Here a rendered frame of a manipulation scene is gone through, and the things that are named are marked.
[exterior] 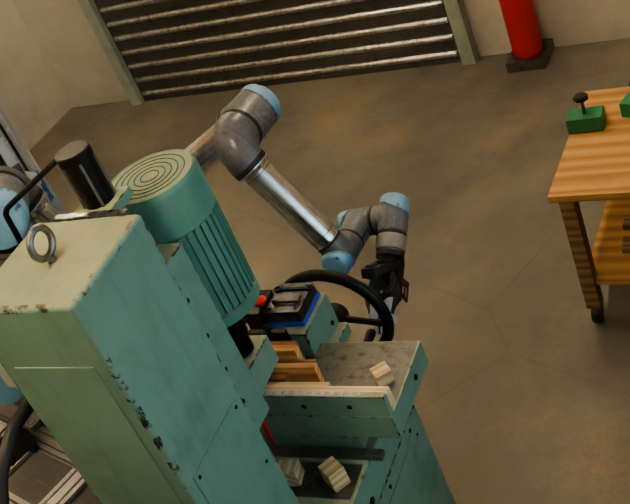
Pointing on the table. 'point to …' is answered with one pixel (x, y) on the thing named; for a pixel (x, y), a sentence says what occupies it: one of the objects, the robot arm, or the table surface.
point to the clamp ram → (273, 334)
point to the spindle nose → (241, 337)
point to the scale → (312, 393)
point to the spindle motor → (192, 226)
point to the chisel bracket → (261, 360)
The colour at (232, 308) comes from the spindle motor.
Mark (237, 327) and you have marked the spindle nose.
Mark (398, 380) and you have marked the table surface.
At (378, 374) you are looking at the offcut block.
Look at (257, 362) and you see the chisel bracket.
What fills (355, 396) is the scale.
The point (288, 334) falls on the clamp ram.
